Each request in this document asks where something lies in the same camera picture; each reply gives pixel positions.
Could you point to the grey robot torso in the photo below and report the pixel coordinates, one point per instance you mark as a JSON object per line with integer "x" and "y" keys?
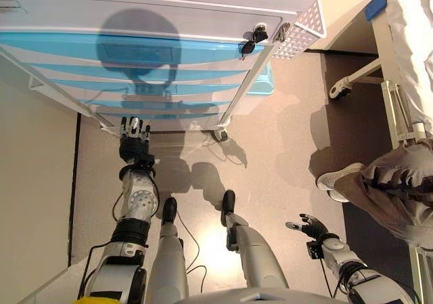
{"x": 264, "y": 295}

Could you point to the yellow shoulder cover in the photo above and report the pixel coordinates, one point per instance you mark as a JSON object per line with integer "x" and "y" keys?
{"x": 96, "y": 300}

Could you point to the silver robot left leg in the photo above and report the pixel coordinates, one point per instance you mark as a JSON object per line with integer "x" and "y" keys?
{"x": 169, "y": 263}

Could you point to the person in grey-brown clothes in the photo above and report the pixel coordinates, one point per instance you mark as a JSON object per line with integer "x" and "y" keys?
{"x": 389, "y": 202}

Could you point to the blue bed corner bumper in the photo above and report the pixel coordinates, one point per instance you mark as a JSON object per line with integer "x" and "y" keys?
{"x": 376, "y": 6}

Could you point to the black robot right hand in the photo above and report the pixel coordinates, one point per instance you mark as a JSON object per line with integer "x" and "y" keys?
{"x": 314, "y": 229}

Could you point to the silver cart latch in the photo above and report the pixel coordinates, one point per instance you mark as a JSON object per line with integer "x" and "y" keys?
{"x": 282, "y": 32}

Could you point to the silver robot right leg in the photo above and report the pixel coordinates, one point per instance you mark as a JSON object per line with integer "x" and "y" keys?
{"x": 257, "y": 253}

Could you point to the cart caster wheel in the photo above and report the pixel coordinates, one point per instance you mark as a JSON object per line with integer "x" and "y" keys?
{"x": 220, "y": 135}

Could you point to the silver robot leg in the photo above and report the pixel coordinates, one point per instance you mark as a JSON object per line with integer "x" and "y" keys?
{"x": 169, "y": 263}
{"x": 257, "y": 253}

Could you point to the white hospital bed frame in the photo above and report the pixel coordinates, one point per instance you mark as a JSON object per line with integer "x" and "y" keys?
{"x": 382, "y": 63}

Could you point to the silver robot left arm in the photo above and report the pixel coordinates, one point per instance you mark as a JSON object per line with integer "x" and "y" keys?
{"x": 143, "y": 199}

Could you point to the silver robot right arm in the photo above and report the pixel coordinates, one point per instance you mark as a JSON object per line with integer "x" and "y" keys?
{"x": 333, "y": 246}

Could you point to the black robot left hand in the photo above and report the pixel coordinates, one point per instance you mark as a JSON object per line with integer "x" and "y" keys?
{"x": 133, "y": 148}

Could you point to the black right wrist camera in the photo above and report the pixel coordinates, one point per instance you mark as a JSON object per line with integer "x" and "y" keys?
{"x": 314, "y": 250}

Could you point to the white bed sheet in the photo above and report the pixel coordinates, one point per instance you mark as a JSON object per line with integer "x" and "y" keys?
{"x": 412, "y": 46}

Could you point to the black key bunch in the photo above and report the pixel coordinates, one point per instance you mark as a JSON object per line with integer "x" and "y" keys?
{"x": 250, "y": 46}

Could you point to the white lattice side basket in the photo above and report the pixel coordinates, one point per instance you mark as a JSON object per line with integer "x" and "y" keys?
{"x": 304, "y": 33}

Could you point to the white and blue medical cart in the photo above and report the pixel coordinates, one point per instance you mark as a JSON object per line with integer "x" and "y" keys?
{"x": 101, "y": 16}

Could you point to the light blue lidded waste bin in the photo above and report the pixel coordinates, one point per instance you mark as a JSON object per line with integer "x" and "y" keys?
{"x": 262, "y": 85}

